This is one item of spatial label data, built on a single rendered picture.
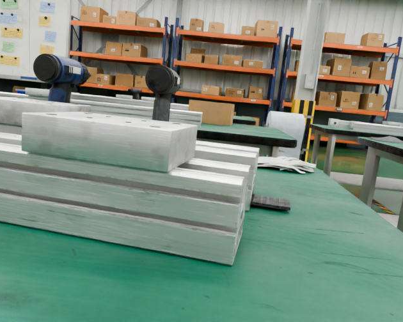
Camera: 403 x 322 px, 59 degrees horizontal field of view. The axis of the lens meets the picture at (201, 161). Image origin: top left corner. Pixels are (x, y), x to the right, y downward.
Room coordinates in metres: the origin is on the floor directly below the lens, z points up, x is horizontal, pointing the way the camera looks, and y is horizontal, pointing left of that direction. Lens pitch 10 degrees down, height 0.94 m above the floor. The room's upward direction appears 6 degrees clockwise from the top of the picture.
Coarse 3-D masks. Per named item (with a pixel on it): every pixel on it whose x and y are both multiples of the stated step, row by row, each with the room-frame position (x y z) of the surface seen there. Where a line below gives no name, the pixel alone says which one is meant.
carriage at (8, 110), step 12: (0, 108) 0.59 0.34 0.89; (12, 108) 0.58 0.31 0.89; (24, 108) 0.58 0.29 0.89; (36, 108) 0.58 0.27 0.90; (48, 108) 0.57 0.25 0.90; (60, 108) 0.58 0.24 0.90; (72, 108) 0.62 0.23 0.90; (84, 108) 0.65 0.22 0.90; (0, 120) 0.59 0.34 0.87; (12, 120) 0.58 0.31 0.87
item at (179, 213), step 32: (0, 160) 0.38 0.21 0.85; (32, 160) 0.37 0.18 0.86; (64, 160) 0.36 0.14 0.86; (192, 160) 0.41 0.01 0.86; (0, 192) 0.39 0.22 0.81; (32, 192) 0.37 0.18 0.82; (64, 192) 0.36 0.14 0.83; (96, 192) 0.35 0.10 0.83; (128, 192) 0.35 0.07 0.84; (160, 192) 0.34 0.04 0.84; (192, 192) 0.34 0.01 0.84; (224, 192) 0.33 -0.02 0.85; (32, 224) 0.37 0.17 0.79; (64, 224) 0.36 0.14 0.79; (96, 224) 0.35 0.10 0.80; (128, 224) 0.35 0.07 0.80; (160, 224) 0.34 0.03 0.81; (192, 224) 0.34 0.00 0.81; (224, 224) 0.33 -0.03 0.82; (192, 256) 0.33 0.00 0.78; (224, 256) 0.33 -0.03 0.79
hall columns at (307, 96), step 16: (320, 16) 6.03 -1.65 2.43; (304, 32) 6.06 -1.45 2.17; (320, 32) 6.02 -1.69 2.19; (304, 48) 5.90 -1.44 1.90; (320, 48) 5.92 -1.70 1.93; (304, 64) 6.03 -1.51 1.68; (304, 96) 6.03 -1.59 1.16; (304, 112) 5.88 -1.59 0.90; (304, 144) 5.87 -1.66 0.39; (304, 160) 5.87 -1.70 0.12
